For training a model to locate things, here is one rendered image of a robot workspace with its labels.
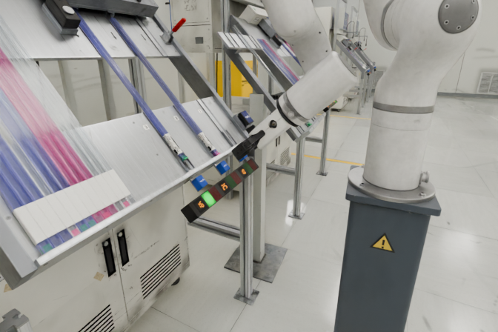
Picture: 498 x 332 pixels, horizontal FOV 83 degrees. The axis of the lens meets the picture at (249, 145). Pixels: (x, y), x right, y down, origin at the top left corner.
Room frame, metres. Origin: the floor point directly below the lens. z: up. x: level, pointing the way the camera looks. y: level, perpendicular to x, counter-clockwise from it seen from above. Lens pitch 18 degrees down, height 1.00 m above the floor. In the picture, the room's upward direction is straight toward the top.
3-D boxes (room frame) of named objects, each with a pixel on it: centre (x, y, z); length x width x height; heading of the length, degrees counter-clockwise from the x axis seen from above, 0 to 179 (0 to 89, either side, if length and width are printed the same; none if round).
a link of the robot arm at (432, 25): (0.59, -0.34, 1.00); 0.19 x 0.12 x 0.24; 0
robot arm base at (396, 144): (0.62, -0.34, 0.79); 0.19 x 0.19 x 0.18
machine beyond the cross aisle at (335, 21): (5.37, -1.51, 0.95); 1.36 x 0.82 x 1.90; 63
